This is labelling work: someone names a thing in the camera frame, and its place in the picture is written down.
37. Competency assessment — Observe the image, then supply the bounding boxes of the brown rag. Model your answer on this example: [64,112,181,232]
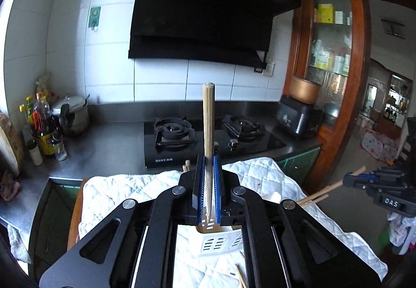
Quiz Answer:
[0,169,23,202]

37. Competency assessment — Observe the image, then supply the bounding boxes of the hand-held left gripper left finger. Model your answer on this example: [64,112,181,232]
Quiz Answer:
[39,154,207,288]

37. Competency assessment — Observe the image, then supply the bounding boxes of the black range hood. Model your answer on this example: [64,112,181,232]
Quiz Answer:
[128,0,301,68]

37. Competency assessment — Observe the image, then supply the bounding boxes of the ceiling fixture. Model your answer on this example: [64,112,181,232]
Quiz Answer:
[381,18,405,39]

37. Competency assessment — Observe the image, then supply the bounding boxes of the pile of wooden chopsticks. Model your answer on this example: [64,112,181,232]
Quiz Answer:
[236,250,249,288]

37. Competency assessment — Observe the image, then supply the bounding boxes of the green wall hook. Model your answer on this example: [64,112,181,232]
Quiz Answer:
[88,7,101,30]

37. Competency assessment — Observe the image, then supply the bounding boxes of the small clear glass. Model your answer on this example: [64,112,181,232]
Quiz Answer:
[52,137,68,162]

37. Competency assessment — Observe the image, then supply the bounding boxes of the small white jar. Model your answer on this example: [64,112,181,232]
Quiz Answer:
[27,139,43,167]

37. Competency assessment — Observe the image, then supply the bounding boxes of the white wall socket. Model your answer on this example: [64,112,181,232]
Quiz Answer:
[253,61,275,77]

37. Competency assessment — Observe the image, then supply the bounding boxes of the round wooden cutting board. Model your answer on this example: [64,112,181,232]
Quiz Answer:
[0,113,25,175]

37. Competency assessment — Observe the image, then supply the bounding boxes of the dark sauce bottle yellow label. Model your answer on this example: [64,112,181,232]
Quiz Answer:
[32,95,62,156]

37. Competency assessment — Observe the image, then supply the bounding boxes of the wooden glass-door cabinet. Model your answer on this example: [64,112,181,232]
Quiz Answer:
[283,0,373,185]

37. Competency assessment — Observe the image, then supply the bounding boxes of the white quilted mat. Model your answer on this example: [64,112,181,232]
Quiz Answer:
[78,157,389,288]

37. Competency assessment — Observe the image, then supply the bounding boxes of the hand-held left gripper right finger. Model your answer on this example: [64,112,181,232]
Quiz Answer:
[213,154,381,288]

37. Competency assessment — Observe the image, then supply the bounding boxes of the black countertop appliance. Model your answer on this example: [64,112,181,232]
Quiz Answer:
[276,95,324,140]

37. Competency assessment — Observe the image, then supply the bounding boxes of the pale lidded cooking pot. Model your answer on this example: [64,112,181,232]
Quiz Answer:
[52,95,90,136]

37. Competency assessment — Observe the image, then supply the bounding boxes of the patterned play fence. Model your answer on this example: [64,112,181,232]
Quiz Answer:
[361,130,400,162]

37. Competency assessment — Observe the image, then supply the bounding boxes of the yellow-capped green bottle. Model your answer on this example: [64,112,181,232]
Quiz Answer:
[19,96,35,126]

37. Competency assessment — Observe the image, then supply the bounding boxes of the green lower cabinet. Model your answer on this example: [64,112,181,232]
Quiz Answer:
[275,147,322,185]

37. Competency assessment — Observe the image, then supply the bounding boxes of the copper-coloured pot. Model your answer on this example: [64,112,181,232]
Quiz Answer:
[289,76,321,105]

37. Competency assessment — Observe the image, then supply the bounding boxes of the white knitted dishcloth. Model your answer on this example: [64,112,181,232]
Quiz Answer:
[6,225,33,264]

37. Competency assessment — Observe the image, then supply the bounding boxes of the black gas stove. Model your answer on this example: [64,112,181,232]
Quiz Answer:
[144,114,287,169]

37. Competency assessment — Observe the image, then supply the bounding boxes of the white plastic utensil holder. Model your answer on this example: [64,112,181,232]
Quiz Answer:
[192,195,245,258]

